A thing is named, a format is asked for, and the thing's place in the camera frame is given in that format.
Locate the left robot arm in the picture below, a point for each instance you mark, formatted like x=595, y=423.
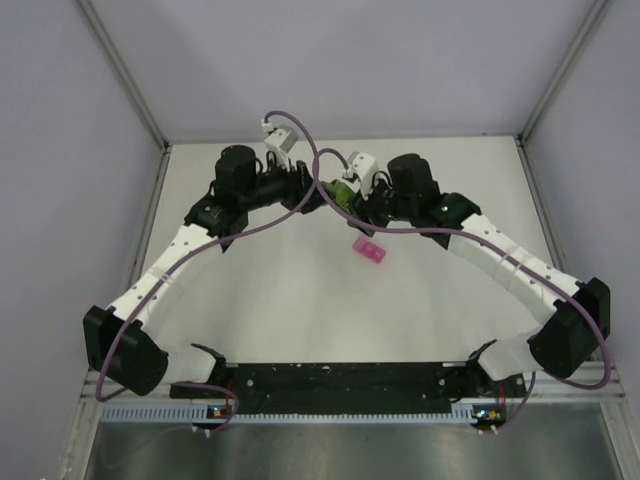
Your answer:
x=121, y=339

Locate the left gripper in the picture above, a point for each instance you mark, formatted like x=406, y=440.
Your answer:
x=298, y=184

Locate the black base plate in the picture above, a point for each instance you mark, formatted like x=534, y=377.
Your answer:
x=359, y=388

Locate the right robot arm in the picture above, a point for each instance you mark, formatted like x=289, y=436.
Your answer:
x=572, y=316

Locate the green pill bottle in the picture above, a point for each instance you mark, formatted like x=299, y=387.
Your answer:
x=340, y=193

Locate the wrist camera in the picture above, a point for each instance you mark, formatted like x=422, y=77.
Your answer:
x=361, y=168
x=279, y=141

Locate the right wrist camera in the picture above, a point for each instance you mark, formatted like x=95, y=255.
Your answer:
x=361, y=168

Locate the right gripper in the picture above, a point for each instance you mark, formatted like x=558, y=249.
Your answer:
x=364, y=209

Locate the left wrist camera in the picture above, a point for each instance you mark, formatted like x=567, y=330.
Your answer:
x=279, y=141

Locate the grey cable duct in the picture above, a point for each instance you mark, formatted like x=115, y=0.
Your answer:
x=201, y=413

